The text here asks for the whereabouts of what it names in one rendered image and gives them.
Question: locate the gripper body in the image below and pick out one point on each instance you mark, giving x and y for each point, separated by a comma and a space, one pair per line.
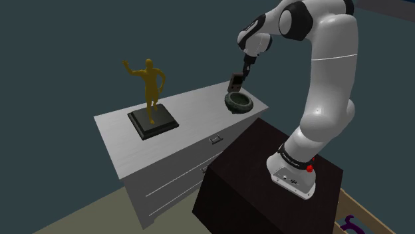
249, 60

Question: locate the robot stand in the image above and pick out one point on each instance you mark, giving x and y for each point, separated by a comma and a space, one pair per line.
246, 175

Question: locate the golden figure on black base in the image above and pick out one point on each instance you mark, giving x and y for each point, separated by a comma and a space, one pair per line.
152, 124

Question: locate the dark green bowl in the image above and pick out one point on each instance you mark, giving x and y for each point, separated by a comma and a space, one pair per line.
230, 103

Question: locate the light wooden frame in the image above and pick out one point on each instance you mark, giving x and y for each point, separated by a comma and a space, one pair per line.
351, 202

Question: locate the white chest of drawers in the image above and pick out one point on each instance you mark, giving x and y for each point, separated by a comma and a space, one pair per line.
194, 113

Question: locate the purple curved object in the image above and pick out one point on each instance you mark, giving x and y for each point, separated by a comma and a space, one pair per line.
349, 223

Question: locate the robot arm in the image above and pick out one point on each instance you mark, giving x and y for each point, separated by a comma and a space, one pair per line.
330, 81

